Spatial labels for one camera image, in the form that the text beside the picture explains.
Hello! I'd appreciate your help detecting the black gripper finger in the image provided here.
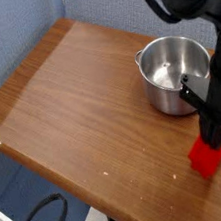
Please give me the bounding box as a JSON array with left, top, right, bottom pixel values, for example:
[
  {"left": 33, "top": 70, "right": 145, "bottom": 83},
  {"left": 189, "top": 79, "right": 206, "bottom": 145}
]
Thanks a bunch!
[
  {"left": 210, "top": 123, "right": 221, "bottom": 150},
  {"left": 199, "top": 112, "right": 221, "bottom": 146}
]

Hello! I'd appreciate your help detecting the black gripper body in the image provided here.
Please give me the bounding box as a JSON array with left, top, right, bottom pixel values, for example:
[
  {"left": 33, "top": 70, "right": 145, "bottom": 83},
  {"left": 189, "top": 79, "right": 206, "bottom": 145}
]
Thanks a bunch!
[{"left": 180, "top": 62, "right": 221, "bottom": 124}]

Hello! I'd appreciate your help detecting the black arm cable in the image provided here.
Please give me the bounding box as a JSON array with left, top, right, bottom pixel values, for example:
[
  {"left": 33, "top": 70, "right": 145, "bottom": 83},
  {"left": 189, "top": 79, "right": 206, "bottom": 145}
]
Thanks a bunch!
[{"left": 135, "top": 0, "right": 183, "bottom": 30}]

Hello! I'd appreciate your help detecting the red plastic block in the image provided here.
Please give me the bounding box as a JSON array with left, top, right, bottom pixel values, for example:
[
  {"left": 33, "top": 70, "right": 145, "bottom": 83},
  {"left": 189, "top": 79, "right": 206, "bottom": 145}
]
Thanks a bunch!
[{"left": 188, "top": 136, "right": 221, "bottom": 178}]

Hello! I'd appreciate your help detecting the metal pot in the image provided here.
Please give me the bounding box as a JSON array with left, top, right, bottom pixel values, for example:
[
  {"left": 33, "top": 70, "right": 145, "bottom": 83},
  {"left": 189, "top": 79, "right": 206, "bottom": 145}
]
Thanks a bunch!
[{"left": 134, "top": 36, "right": 211, "bottom": 116}]

